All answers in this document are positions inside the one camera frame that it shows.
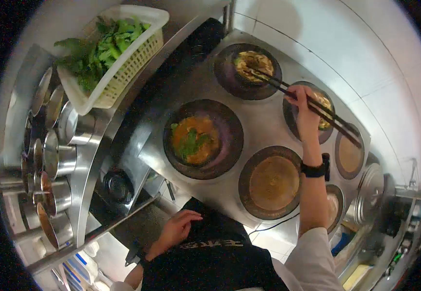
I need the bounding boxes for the clay pot with pale broth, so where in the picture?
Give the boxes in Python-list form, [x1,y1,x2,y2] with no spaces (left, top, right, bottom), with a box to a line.
[324,183,346,235]

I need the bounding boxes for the person's right hand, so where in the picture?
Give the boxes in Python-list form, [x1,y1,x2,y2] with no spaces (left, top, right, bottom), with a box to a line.
[285,85,322,142]

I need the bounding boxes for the stainless steel stove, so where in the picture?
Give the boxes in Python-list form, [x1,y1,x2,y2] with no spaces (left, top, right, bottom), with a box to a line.
[137,28,374,235]

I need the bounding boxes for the row of steel seasoning pots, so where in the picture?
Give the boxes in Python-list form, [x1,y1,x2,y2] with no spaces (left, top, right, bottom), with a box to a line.
[20,65,97,252]

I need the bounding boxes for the person's left fingers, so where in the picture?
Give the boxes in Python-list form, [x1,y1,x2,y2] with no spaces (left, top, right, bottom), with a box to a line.
[171,209,204,238]

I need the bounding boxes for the green leafy vegetables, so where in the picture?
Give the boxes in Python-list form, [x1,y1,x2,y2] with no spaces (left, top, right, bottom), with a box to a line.
[53,16,152,94]

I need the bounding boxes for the person's right fingers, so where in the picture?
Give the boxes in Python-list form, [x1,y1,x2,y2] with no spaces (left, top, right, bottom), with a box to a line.
[285,85,315,110]

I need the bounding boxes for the person's left hand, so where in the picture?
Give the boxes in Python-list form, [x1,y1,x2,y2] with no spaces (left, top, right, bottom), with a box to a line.
[147,209,204,261]

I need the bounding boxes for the small clay pot brown broth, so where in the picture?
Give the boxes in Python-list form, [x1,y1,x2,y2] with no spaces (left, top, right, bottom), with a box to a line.
[334,123,366,181]

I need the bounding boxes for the black cable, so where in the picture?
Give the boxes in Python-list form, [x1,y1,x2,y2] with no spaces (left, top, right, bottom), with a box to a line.
[248,213,301,236]

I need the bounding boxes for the black bowl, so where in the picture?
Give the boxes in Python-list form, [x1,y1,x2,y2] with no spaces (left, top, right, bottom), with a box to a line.
[103,170,136,205]

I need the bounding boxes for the clay pot with noodles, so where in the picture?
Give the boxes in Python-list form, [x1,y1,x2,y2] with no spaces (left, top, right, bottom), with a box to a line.
[213,42,283,101]

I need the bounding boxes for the clay pot with yellow food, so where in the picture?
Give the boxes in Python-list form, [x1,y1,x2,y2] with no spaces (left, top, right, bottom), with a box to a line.
[282,80,335,145]

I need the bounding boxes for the large clay pot brown broth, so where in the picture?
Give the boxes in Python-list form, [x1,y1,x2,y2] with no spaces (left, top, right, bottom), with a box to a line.
[238,145,304,222]

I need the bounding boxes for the clay pot with greens soup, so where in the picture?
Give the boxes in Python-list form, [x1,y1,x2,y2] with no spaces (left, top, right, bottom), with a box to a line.
[162,98,245,181]

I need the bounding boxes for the person's body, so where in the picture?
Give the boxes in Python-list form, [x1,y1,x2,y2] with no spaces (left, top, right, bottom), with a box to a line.
[110,197,345,291]

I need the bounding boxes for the white plastic basket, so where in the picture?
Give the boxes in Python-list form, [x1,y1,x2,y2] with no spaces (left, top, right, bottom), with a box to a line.
[56,4,171,116]

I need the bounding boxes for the dark long chopstick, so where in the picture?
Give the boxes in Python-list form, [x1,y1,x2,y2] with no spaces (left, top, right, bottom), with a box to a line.
[253,74,364,150]
[248,66,361,138]

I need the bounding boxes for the round steel lid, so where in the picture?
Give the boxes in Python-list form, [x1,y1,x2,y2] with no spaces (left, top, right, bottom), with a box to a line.
[353,163,386,227]

